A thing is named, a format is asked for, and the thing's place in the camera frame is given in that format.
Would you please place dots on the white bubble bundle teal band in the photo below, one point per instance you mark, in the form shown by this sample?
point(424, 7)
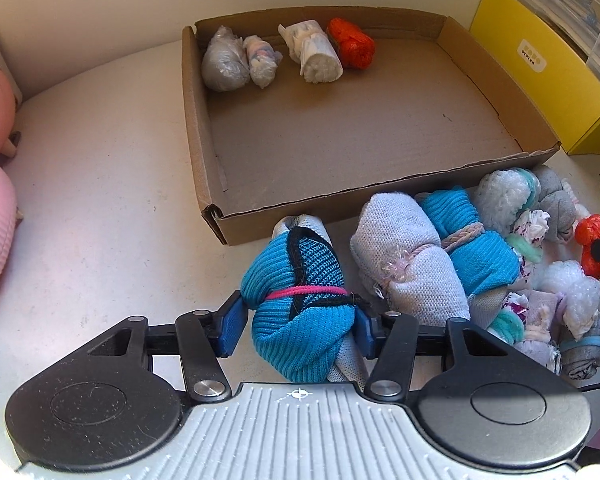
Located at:
point(505, 192)

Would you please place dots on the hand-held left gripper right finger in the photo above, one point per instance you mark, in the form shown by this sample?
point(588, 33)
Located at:
point(362, 331)

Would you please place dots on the purple patterned bundle teal band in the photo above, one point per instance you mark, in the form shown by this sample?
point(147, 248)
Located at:
point(512, 310)

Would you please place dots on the yellow cardboard box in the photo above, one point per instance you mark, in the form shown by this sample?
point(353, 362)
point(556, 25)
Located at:
point(555, 75)

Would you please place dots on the light grey knit bundle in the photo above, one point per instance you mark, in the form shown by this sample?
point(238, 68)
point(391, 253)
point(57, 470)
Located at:
point(410, 265)

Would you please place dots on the clear plastic bin with papers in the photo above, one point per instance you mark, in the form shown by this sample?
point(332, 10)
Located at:
point(580, 0)

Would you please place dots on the white rolled cloth bundle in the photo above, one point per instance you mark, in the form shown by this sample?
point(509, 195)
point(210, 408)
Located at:
point(315, 55)

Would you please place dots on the grey plastic wrapped bundle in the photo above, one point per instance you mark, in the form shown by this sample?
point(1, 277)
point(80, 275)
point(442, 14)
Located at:
point(225, 65)

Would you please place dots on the small white pink blue bundle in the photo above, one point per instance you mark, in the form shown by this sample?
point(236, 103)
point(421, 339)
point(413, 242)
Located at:
point(262, 60)

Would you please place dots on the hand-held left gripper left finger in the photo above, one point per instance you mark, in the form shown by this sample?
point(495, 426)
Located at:
point(232, 327)

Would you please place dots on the blue knit bundle black trim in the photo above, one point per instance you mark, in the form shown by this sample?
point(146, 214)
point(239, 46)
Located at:
point(300, 310)

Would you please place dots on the grey bundle blue band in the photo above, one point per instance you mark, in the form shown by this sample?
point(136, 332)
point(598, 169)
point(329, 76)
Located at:
point(587, 347)

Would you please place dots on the orange mesh bundle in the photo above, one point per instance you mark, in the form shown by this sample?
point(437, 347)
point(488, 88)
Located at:
point(592, 232)
point(352, 42)

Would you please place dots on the blue knit bundle braided band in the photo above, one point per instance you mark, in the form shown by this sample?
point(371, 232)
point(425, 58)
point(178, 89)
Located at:
point(472, 252)

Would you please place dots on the shallow cardboard box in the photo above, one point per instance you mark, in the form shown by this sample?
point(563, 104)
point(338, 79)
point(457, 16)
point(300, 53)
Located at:
point(355, 120)

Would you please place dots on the small purple patterned cloth wad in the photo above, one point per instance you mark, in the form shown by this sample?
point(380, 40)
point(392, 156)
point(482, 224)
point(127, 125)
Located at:
point(532, 225)

